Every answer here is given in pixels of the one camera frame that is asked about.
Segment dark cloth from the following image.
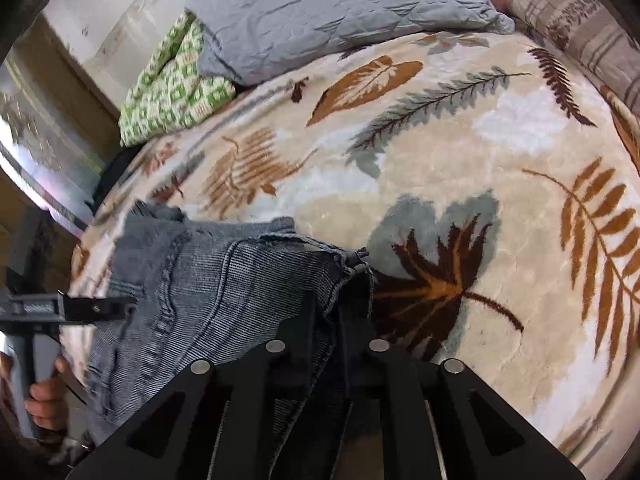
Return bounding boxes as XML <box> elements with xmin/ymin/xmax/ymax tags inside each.
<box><xmin>85</xmin><ymin>147</ymin><xmax>148</xmax><ymax>211</ymax></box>

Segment green patterned quilt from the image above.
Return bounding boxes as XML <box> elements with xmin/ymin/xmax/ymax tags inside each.
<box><xmin>118</xmin><ymin>10</ymin><xmax>237</xmax><ymax>147</ymax></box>

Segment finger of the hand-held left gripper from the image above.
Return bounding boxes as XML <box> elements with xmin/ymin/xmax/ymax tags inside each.
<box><xmin>60</xmin><ymin>295</ymin><xmax>139</xmax><ymax>325</ymax></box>

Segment metal window frame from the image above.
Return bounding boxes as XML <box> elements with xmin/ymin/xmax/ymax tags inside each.
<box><xmin>0</xmin><ymin>42</ymin><xmax>123</xmax><ymax>233</ymax></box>

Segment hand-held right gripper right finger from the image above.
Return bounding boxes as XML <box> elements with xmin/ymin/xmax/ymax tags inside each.
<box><xmin>339</xmin><ymin>304</ymin><xmax>587</xmax><ymax>480</ymax></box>

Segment grey quilted pillow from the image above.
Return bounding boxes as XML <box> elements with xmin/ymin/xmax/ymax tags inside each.
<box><xmin>184</xmin><ymin>0</ymin><xmax>517</xmax><ymax>87</ymax></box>

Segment blue denim pants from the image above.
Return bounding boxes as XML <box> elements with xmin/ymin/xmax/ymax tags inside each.
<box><xmin>87</xmin><ymin>199</ymin><xmax>377</xmax><ymax>480</ymax></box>

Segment leaf print plush blanket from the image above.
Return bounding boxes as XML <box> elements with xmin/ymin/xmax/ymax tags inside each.
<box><xmin>67</xmin><ymin>30</ymin><xmax>640</xmax><ymax>480</ymax></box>

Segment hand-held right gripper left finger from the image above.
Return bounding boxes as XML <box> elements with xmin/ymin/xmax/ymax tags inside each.
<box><xmin>65</xmin><ymin>294</ymin><xmax>319</xmax><ymax>480</ymax></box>

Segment beige striped pillow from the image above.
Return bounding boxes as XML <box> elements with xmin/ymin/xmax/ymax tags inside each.
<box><xmin>506</xmin><ymin>0</ymin><xmax>640</xmax><ymax>107</ymax></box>

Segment person's left hand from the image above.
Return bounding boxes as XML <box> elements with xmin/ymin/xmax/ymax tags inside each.
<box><xmin>0</xmin><ymin>352</ymin><xmax>72</xmax><ymax>433</ymax></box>

